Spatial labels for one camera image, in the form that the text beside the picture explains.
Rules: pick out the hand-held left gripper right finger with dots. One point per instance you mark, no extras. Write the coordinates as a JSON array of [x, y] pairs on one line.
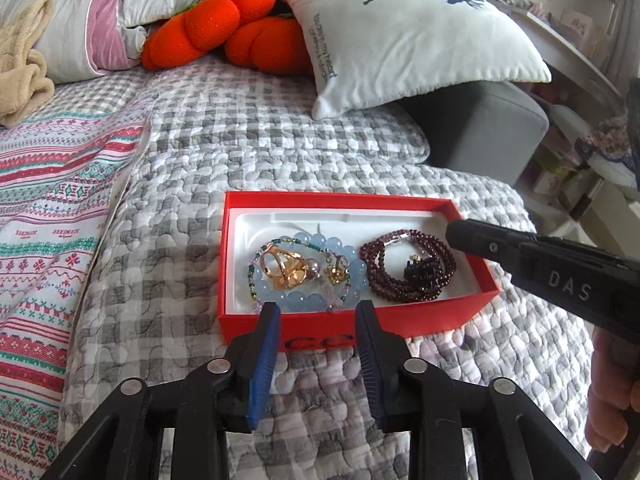
[[371, 365]]

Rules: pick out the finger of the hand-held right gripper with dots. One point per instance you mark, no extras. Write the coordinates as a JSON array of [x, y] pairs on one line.
[[480, 242]]

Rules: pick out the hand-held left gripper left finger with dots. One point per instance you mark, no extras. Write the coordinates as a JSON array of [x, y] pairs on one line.
[[262, 365]]

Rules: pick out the black hair claw clip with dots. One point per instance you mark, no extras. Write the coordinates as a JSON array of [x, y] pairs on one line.
[[422, 271]]

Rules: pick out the red cardboard box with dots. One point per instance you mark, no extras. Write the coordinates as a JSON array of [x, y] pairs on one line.
[[320, 326]]

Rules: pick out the small gold earring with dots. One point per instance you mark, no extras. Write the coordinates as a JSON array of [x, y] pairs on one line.
[[336, 273]]

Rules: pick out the pink pearl bead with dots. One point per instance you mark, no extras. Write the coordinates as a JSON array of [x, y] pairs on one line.
[[314, 270]]

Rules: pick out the person's right hand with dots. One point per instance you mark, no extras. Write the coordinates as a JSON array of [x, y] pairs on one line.
[[610, 400]]

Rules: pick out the dark floral cloth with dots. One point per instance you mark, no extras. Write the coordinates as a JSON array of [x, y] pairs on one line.
[[605, 140]]

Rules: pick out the white deer print pillow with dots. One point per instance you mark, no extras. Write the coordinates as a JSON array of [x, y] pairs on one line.
[[400, 50]]

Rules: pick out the grey checkered quilt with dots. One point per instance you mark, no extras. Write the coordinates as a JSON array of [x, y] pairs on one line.
[[200, 160]]

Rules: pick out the white bookshelf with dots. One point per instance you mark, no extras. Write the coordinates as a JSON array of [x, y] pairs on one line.
[[575, 45]]

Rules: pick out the striped patterned blanket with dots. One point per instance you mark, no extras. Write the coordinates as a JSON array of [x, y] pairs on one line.
[[50, 210]]

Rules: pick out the orange plush toy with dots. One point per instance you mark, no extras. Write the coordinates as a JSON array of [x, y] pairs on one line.
[[210, 25]]

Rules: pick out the beige fluffy garment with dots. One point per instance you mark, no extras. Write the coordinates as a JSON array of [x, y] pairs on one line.
[[20, 85]]

